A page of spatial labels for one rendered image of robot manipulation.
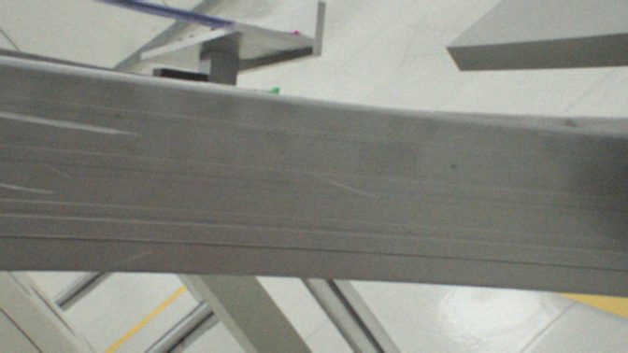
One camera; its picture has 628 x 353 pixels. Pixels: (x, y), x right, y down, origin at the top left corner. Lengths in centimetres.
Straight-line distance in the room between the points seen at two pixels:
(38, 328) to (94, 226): 151
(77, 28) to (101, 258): 820
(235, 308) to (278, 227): 94
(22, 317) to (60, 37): 676
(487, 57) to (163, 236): 91
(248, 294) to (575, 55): 51
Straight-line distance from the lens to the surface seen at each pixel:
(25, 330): 181
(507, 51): 115
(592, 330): 171
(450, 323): 192
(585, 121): 51
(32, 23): 846
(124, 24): 857
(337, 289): 113
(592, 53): 104
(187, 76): 102
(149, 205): 31
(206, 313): 183
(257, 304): 128
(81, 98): 30
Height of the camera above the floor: 94
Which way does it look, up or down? 18 degrees down
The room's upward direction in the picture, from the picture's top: 35 degrees counter-clockwise
